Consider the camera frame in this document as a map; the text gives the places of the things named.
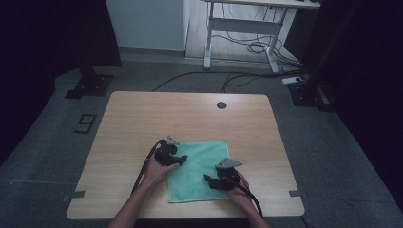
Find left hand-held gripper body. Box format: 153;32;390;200
154;136;180;167

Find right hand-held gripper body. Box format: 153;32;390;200
215;158;243;191

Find green towel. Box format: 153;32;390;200
166;140;231;204

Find person's right hand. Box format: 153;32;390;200
226;172;254;207

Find person's left hand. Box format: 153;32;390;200
142;156;180;188

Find person's dark clothing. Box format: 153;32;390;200
134;218;249;228

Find black stand with square base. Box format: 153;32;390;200
65;65;114;100

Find black stand with long base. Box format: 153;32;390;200
288;74;336;112

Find white power strip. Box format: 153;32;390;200
281;76;303;86

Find large black curtain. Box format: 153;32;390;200
0;0;123;165

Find dark curtain with pole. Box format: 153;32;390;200
300;0;403;210

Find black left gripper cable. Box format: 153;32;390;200
131;139;166;195

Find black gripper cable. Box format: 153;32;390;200
236;174;264;218
131;139;166;195

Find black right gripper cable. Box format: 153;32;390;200
236;174;264;218

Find long black floor cable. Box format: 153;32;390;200
151;69;305;93

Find tangled black cables under desk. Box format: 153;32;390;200
212;3;302;72

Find white desk frame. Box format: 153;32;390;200
201;0;321;74

